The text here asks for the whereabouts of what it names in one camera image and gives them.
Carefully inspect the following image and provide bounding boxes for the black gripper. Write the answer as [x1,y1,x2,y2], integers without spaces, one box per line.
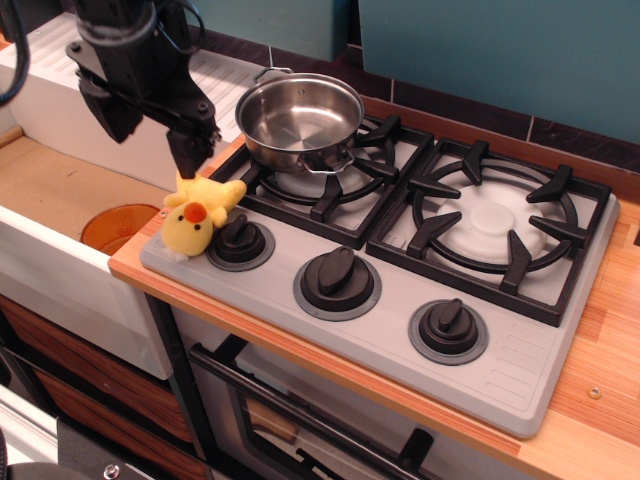
[66,19,221,179]

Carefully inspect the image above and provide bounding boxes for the yellow stuffed duck toy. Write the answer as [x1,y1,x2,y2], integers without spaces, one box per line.
[160,172,247,259]

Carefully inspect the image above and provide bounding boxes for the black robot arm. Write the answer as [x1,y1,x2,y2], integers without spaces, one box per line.
[66,1,220,179]

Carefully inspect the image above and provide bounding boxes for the stainless steel pan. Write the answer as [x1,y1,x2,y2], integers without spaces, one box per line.
[235,67,365,175]

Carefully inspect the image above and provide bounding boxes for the white toy sink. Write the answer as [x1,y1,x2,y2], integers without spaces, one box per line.
[0,11,266,381]

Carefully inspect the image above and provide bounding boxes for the orange sink drain disc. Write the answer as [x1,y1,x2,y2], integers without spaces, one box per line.
[80,203,159,256]

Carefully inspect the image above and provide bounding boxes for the black left stove knob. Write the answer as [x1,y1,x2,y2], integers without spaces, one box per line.
[206,214,276,272]

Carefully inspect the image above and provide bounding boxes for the black stove knob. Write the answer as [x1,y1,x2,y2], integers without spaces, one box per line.
[293,246,382,322]
[408,298,489,366]
[206,214,276,272]

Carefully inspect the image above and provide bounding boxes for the black left burner grate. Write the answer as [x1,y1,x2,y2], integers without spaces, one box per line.
[211,115,434,249]

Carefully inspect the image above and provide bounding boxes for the black burner grate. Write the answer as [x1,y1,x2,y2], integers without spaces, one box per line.
[211,115,434,249]
[367,139,619,327]

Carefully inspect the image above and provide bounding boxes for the black middle stove knob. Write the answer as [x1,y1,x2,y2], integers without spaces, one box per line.
[293,246,382,322]

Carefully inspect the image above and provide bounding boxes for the wooden drawer fronts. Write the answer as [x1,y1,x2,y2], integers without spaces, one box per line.
[1,298,212,479]

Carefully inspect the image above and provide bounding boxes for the black right stove knob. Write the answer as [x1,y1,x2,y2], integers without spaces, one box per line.
[408,298,489,366]

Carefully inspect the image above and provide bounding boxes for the black right burner grate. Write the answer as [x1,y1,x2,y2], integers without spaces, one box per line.
[367,139,619,327]

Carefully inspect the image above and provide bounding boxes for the grey toy stove top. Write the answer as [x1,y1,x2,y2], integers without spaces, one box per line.
[138,113,621,440]

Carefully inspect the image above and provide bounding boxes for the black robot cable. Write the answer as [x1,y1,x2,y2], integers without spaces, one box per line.
[0,0,31,107]

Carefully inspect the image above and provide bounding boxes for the oven door with handle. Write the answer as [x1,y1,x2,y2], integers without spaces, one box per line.
[188,335,509,479]

